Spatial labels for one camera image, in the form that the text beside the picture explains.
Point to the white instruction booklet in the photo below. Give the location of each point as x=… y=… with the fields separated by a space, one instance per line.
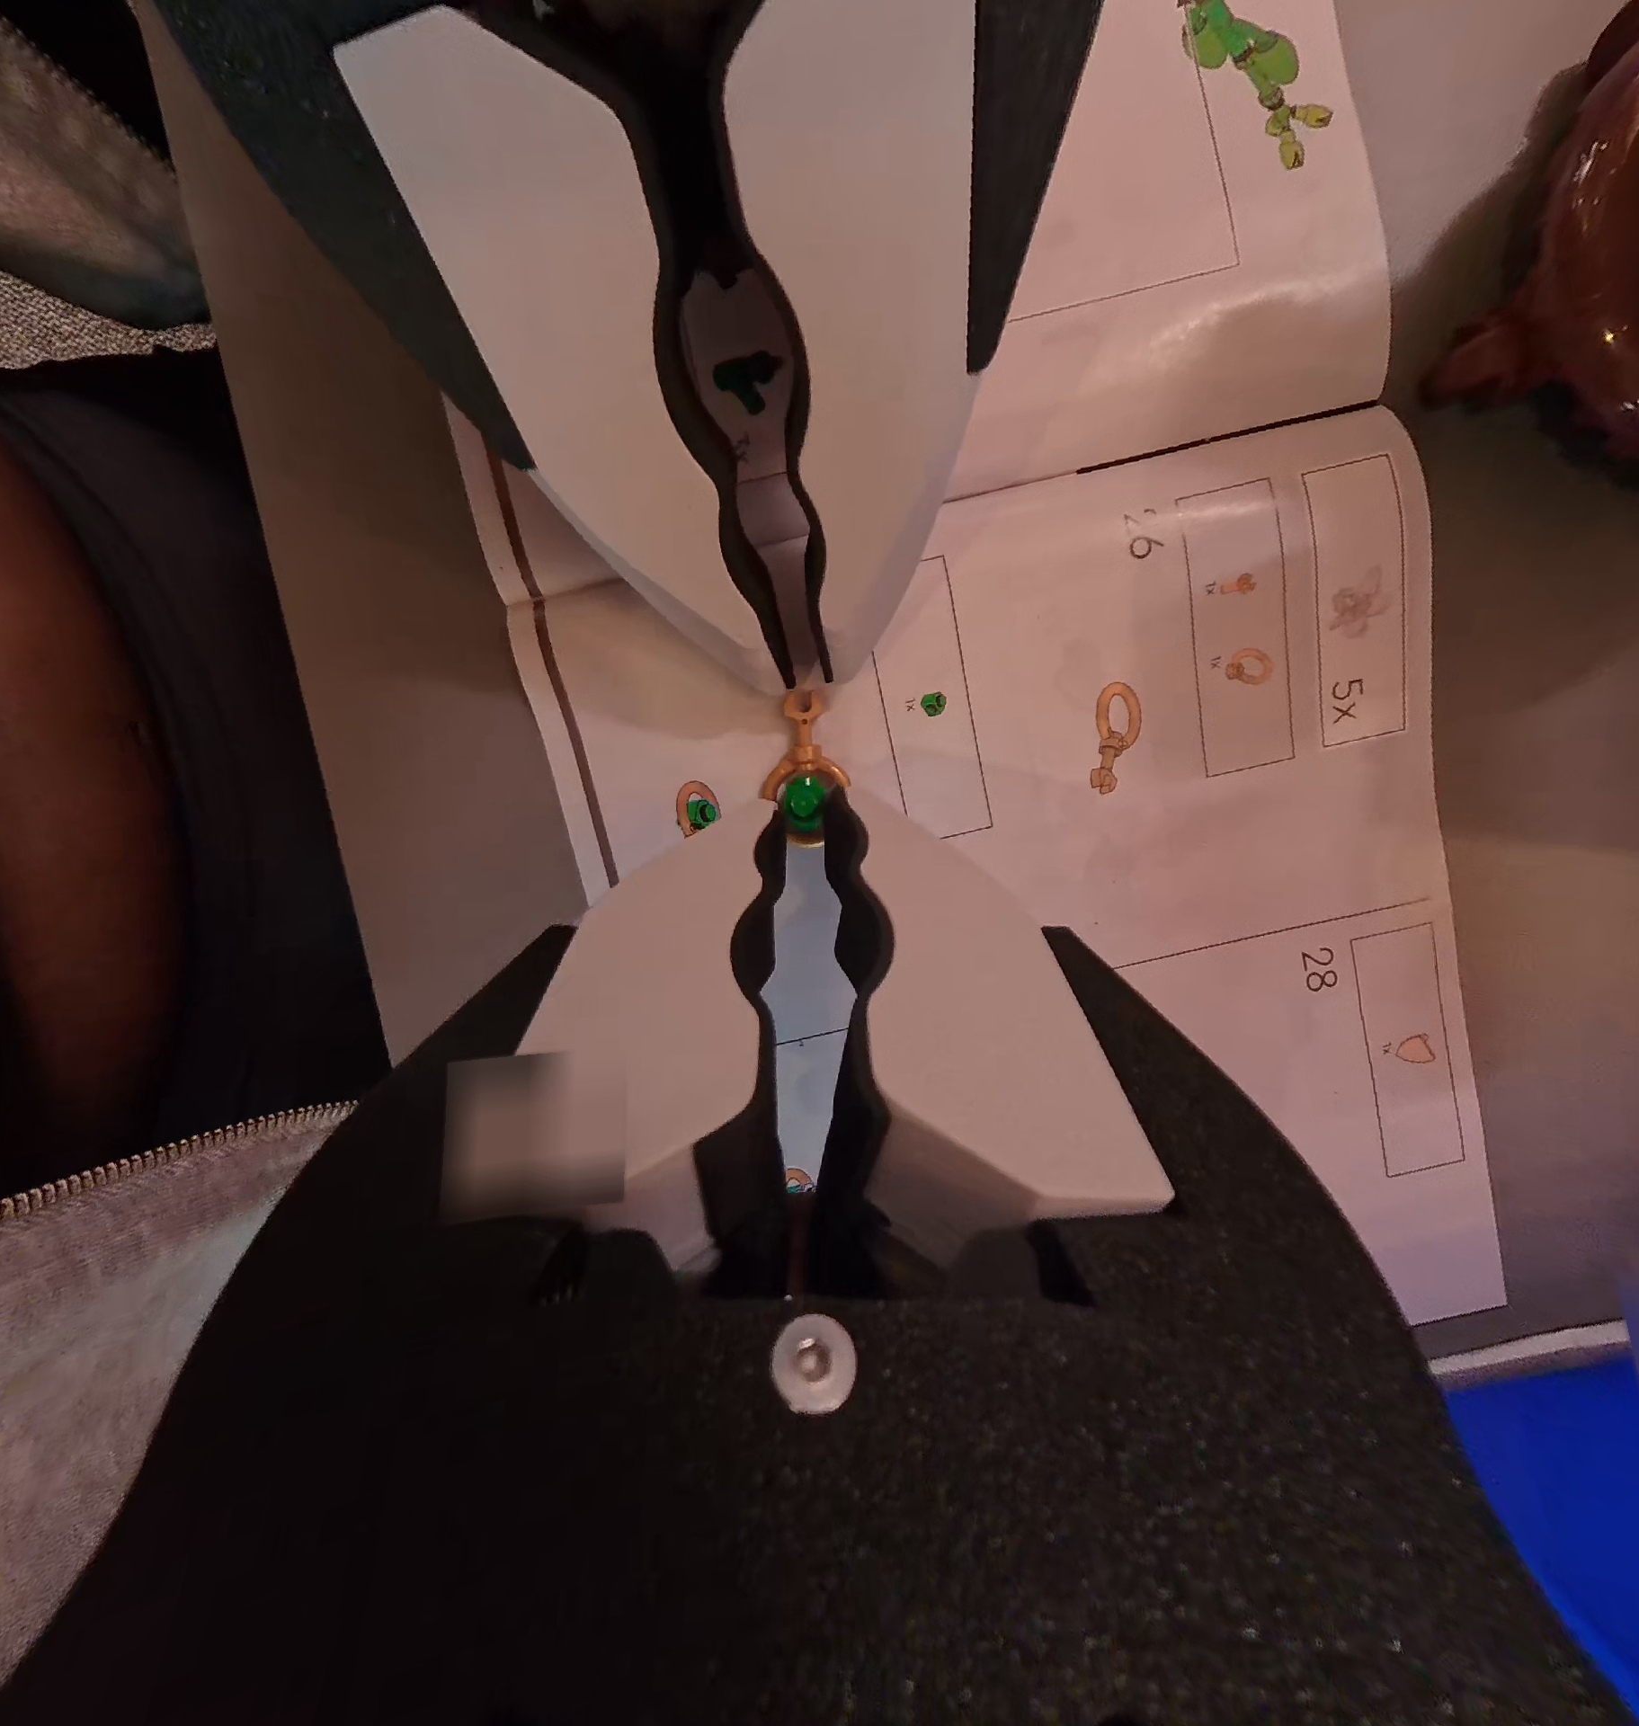
x=1170 y=863

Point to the dark garment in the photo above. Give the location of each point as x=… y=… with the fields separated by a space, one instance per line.
x=266 y=809

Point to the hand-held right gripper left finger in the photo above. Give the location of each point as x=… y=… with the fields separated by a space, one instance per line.
x=671 y=970

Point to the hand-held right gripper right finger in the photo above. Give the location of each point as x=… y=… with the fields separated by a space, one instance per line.
x=994 y=1051

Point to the person's leg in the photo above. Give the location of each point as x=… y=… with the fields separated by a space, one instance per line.
x=51 y=741

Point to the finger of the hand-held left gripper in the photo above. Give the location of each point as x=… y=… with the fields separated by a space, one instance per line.
x=886 y=269
x=522 y=269

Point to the green toy stud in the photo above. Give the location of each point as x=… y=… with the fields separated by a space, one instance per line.
x=806 y=801

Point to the grey desk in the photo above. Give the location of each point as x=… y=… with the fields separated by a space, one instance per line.
x=1547 y=809

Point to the person in grey hoodie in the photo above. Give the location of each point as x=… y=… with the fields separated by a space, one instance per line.
x=64 y=1348

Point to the brown glazed teapot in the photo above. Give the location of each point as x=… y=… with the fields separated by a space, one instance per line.
x=1614 y=202

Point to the blue box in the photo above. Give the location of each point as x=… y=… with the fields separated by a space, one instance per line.
x=1547 y=1523

